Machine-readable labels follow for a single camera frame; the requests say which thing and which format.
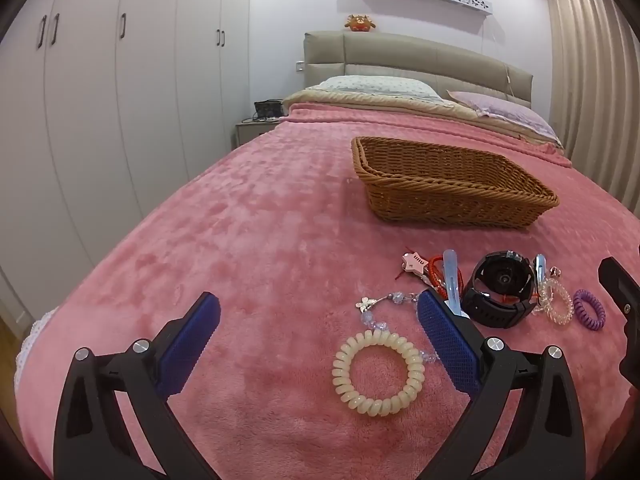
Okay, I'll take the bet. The white lace bed sheet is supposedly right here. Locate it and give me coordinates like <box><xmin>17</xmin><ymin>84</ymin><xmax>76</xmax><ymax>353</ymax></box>
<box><xmin>14</xmin><ymin>307</ymin><xmax>63</xmax><ymax>401</ymax></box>

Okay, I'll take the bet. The beige quilt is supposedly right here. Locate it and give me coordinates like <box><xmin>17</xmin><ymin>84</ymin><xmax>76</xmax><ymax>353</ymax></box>
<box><xmin>282</xmin><ymin>85</ymin><xmax>571</xmax><ymax>161</ymax></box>

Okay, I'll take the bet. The beige nightstand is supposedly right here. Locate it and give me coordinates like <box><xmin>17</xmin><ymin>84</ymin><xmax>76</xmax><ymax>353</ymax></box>
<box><xmin>235</xmin><ymin>117</ymin><xmax>288</xmax><ymax>148</ymax></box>

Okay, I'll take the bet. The beige curtain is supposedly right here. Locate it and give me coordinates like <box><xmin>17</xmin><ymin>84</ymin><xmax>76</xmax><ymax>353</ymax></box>
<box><xmin>542</xmin><ymin>0</ymin><xmax>640</xmax><ymax>206</ymax></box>

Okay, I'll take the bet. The white wardrobe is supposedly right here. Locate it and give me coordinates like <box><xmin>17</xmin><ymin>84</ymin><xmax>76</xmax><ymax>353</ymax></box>
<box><xmin>0</xmin><ymin>0</ymin><xmax>253</xmax><ymax>311</ymax></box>

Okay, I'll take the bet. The purple pillow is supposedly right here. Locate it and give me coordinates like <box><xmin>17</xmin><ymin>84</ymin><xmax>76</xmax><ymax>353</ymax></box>
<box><xmin>446</xmin><ymin>91</ymin><xmax>563</xmax><ymax>148</ymax></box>

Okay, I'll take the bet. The silver hair clip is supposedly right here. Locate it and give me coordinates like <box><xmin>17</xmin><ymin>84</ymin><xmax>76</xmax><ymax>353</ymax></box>
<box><xmin>534</xmin><ymin>254</ymin><xmax>548</xmax><ymax>306</ymax></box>

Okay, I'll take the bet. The red string bracelet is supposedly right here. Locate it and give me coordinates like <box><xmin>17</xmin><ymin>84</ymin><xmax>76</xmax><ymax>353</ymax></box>
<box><xmin>425</xmin><ymin>254</ymin><xmax>466</xmax><ymax>296</ymax></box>

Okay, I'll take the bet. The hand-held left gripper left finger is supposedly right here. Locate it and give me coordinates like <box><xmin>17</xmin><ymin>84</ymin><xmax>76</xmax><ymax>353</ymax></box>
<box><xmin>52</xmin><ymin>291</ymin><xmax>222</xmax><ymax>480</ymax></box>

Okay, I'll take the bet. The clear bead bracelet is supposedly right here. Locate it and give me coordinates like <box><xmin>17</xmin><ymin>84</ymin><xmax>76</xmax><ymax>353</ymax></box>
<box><xmin>356</xmin><ymin>291</ymin><xmax>438</xmax><ymax>366</ymax></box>

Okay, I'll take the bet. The clear pink spiral hair tie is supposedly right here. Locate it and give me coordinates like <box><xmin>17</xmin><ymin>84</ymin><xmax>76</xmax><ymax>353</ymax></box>
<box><xmin>532</xmin><ymin>277</ymin><xmax>574</xmax><ymax>326</ymax></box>

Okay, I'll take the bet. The pink star hair clip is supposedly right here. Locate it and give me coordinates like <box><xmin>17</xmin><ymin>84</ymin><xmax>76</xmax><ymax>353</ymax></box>
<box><xmin>400</xmin><ymin>252</ymin><xmax>432</xmax><ymax>281</ymax></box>

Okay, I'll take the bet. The white floral pillow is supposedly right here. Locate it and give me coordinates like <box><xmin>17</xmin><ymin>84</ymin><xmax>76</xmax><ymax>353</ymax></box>
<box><xmin>305</xmin><ymin>75</ymin><xmax>441</xmax><ymax>102</ymax></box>

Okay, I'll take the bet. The cream spiral hair tie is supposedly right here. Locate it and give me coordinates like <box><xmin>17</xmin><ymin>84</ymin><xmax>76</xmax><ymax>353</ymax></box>
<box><xmin>332</xmin><ymin>331</ymin><xmax>426</xmax><ymax>417</ymax></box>

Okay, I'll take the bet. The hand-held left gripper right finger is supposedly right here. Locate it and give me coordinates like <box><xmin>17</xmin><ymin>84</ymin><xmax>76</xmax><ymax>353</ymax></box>
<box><xmin>417</xmin><ymin>289</ymin><xmax>586</xmax><ymax>480</ymax></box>

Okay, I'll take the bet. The beige padded headboard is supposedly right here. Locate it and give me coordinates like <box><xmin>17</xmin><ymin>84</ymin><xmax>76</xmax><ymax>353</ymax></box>
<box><xmin>303</xmin><ymin>30</ymin><xmax>533</xmax><ymax>108</ymax></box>

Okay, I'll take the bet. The brown wicker basket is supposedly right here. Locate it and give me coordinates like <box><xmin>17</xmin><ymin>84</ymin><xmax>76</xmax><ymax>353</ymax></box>
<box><xmin>351</xmin><ymin>136</ymin><xmax>560</xmax><ymax>229</ymax></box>

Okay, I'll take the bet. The pink fleece blanket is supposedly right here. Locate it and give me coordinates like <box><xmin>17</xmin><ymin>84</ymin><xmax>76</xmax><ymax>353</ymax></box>
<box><xmin>15</xmin><ymin>102</ymin><xmax>640</xmax><ymax>480</ymax></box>

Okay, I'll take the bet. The purple spiral hair tie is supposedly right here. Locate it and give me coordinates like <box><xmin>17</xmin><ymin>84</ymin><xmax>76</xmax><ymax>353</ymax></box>
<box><xmin>573</xmin><ymin>288</ymin><xmax>607</xmax><ymax>331</ymax></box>

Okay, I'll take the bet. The black wrist watch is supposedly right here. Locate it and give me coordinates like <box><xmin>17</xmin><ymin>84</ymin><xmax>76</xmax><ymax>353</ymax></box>
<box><xmin>460</xmin><ymin>250</ymin><xmax>543</xmax><ymax>330</ymax></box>

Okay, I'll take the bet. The black device on nightstand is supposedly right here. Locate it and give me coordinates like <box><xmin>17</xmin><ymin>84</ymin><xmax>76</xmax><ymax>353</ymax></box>
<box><xmin>253</xmin><ymin>100</ymin><xmax>284</xmax><ymax>120</ymax></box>

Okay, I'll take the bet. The translucent blue hair clip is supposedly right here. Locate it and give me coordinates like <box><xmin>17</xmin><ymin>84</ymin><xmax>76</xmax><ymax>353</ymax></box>
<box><xmin>442</xmin><ymin>248</ymin><xmax>471</xmax><ymax>318</ymax></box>

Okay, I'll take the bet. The orange plush toy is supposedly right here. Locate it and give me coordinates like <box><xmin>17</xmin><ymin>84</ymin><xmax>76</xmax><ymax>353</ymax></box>
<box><xmin>344</xmin><ymin>14</ymin><xmax>377</xmax><ymax>33</ymax></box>

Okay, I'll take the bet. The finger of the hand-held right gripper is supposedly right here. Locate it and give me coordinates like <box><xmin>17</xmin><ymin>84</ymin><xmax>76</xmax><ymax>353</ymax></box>
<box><xmin>597</xmin><ymin>256</ymin><xmax>640</xmax><ymax>392</ymax></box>

